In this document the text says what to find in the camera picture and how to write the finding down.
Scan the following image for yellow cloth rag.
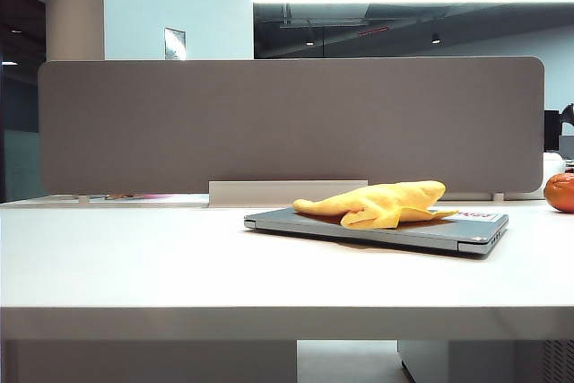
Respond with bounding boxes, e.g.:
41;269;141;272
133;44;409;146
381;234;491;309
291;179;460;230

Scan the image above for silver closed laptop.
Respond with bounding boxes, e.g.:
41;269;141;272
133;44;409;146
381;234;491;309
244;205;509;260

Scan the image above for white red laptop sticker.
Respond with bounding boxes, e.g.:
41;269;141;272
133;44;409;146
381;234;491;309
448;210;502;222

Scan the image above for grey fabric desk divider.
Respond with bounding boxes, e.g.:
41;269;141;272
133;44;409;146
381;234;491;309
38;56;546;196

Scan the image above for pink and orange papers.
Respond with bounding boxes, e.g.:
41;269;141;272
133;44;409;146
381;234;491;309
88;193;180;202

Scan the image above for grey desk support panel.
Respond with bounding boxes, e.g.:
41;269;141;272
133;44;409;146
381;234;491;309
13;340;298;383

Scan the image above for beige round pillar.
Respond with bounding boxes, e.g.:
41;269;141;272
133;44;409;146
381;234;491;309
45;0;106;62

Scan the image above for black computer monitor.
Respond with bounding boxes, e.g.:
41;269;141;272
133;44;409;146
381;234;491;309
544;110;562;152

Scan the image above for orange tangerine fruit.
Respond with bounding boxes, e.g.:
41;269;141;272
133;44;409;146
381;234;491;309
543;173;574;213

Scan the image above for white vented under-desk cabinet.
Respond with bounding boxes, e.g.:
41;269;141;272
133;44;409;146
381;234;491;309
397;340;574;383

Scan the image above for small wall poster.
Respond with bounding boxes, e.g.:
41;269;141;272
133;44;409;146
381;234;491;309
163;26;187;61

